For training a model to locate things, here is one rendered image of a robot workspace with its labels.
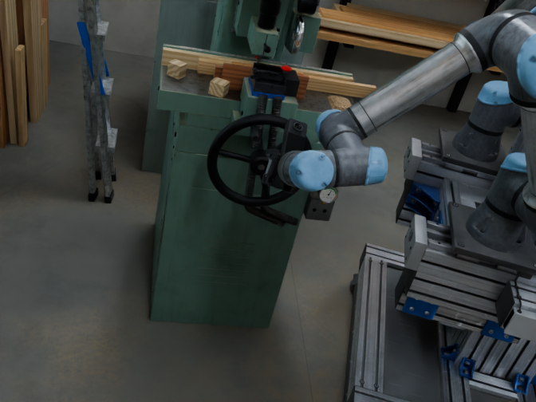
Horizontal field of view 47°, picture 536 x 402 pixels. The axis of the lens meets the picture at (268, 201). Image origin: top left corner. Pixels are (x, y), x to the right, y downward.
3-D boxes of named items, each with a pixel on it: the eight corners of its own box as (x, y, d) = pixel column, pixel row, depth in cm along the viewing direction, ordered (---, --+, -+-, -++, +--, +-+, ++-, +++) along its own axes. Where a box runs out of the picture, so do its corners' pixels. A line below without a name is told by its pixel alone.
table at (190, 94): (155, 124, 165) (157, 104, 162) (158, 78, 190) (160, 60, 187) (365, 152, 178) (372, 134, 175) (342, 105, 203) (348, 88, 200)
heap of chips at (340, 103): (333, 110, 183) (334, 104, 182) (326, 96, 191) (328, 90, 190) (355, 113, 185) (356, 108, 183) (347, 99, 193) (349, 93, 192)
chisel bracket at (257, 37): (250, 59, 180) (255, 31, 175) (246, 41, 191) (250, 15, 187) (274, 63, 181) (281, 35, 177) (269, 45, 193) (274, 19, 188)
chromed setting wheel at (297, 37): (289, 60, 194) (298, 21, 187) (284, 45, 204) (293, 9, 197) (298, 61, 195) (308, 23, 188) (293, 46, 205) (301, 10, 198)
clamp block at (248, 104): (240, 126, 169) (246, 96, 164) (236, 104, 179) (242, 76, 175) (292, 133, 172) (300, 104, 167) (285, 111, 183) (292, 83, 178)
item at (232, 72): (219, 88, 179) (223, 64, 175) (218, 85, 180) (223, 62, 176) (303, 100, 185) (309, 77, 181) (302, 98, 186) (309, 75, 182)
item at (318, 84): (197, 72, 185) (199, 61, 182) (197, 70, 186) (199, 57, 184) (373, 100, 197) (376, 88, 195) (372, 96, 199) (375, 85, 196)
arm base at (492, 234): (517, 226, 166) (534, 195, 160) (526, 258, 153) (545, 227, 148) (463, 210, 166) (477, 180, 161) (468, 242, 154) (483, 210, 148)
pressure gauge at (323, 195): (314, 206, 191) (321, 185, 187) (313, 200, 194) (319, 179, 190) (333, 209, 193) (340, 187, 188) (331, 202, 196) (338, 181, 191)
